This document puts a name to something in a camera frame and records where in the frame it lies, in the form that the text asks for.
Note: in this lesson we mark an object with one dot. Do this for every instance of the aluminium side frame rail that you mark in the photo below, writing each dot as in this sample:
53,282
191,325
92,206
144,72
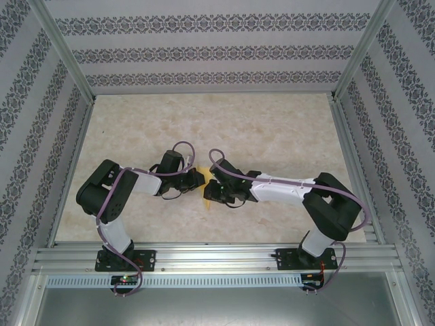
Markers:
69,176
357,176

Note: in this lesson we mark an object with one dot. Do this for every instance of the aluminium mounting rail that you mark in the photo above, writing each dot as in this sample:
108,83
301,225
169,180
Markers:
214,254

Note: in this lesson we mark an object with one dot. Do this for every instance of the aluminium frame post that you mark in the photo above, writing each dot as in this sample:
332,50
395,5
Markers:
64,51
360,51

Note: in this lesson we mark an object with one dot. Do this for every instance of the small green circuit board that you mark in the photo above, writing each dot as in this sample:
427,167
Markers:
311,280

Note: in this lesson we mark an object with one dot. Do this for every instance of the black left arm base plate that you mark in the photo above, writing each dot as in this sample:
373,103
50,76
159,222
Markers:
146,259

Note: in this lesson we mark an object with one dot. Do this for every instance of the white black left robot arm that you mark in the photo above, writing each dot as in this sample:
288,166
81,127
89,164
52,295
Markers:
98,190

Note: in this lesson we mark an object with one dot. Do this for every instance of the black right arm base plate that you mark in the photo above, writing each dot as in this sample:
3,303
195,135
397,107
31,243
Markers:
285,259

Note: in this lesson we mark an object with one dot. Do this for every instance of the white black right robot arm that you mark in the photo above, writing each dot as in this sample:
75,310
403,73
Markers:
333,210

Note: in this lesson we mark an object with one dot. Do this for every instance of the circuit board with green light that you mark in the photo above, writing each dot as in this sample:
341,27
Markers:
124,279

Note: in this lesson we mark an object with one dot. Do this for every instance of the grey sheet metal panel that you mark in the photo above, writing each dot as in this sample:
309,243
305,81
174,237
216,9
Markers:
217,305

